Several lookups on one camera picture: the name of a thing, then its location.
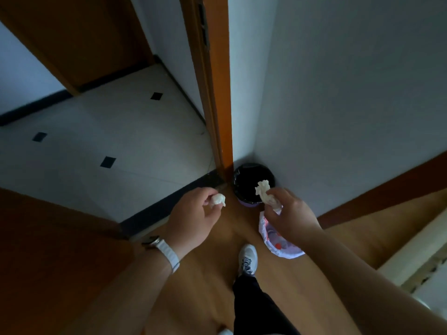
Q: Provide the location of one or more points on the large white tissue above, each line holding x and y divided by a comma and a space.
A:
265, 193

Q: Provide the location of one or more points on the person's black trouser leg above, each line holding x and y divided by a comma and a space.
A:
258, 307

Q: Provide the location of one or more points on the person's left fingers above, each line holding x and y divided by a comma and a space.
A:
209, 198

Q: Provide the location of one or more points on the dark brown wooden door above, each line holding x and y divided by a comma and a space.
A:
52, 265

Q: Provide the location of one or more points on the person's right forearm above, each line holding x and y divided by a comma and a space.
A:
366, 286

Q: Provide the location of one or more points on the small white tissue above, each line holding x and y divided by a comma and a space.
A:
219, 200

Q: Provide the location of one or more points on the white furniture edge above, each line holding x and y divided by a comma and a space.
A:
415, 254

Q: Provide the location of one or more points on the orange wooden door frame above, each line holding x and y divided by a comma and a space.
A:
213, 83

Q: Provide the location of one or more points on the person's right fingers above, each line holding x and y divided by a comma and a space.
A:
277, 202

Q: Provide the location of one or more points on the person's left forearm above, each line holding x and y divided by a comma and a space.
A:
132, 293

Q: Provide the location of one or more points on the person's left hand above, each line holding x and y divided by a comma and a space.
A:
192, 219

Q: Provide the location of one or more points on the white sneaker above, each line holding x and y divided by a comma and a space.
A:
248, 259

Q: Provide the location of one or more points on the black lined trash bin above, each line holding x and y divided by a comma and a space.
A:
249, 183

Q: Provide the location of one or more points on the white wristwatch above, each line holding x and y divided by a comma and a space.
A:
166, 252

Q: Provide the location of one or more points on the white lined trash bin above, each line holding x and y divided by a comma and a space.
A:
276, 242

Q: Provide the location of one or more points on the person's right hand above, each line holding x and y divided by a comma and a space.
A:
291, 219

